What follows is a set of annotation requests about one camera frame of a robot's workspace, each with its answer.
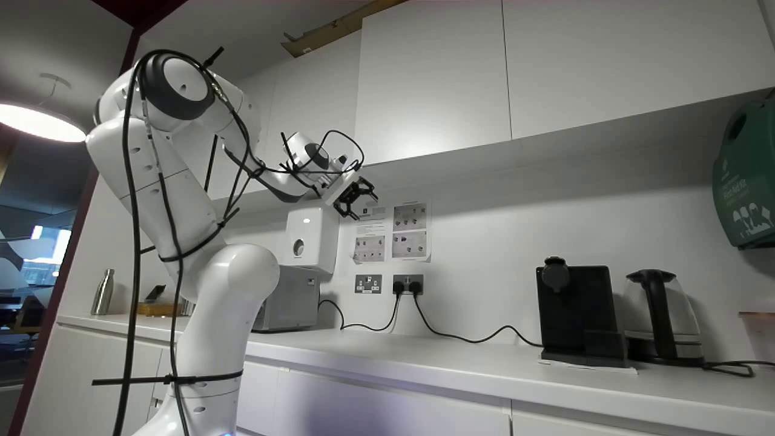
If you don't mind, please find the metal flask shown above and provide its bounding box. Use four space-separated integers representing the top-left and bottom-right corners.
89 268 118 318

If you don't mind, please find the wooden strip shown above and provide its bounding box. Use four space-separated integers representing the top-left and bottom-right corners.
278 0 406 62

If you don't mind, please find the wooden tray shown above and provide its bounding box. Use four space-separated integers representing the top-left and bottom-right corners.
130 298 194 321

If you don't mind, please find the black coffee machine cable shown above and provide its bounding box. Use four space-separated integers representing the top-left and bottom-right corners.
410 285 544 352

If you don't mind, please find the black microwave power cable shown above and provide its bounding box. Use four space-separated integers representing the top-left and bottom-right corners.
316 285 406 338

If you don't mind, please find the black kettle power cord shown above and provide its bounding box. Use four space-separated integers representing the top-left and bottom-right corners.
700 356 775 381

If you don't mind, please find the metal wall switch plate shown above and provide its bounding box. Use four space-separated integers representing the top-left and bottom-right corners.
352 271 387 298

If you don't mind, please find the metal double wall socket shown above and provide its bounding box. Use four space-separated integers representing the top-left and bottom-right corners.
390 271 428 298

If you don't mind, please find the black coffee machine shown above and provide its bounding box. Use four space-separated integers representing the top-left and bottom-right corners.
533 255 639 371

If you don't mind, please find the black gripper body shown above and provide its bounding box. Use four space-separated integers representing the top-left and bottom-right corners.
320 165 368 213

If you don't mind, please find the round ceiling lamp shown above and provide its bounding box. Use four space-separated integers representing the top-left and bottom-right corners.
0 71 89 146

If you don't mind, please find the pale translucent container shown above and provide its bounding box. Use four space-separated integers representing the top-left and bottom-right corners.
737 311 775 364

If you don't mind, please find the white cupboard door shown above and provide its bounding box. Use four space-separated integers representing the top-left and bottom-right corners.
500 0 775 142
232 31 364 202
356 0 513 168

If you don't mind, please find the socket photo wall sign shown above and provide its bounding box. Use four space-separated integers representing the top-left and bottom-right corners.
390 202 428 234
352 234 390 268
390 231 431 262

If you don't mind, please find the dark red wall beam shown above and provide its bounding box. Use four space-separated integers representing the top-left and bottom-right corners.
4 0 188 436

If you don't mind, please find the green first aid bag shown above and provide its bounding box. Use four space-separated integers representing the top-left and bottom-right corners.
709 92 775 252

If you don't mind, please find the white wall dispenser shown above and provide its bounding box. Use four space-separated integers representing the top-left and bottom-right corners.
284 203 341 285

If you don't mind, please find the glass kettle black handle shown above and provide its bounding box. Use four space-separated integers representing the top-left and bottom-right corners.
614 268 706 369

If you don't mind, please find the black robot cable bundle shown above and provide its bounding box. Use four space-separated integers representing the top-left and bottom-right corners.
89 46 368 436

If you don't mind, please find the white base cabinet door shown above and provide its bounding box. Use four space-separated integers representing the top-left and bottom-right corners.
22 321 176 436
234 358 516 436

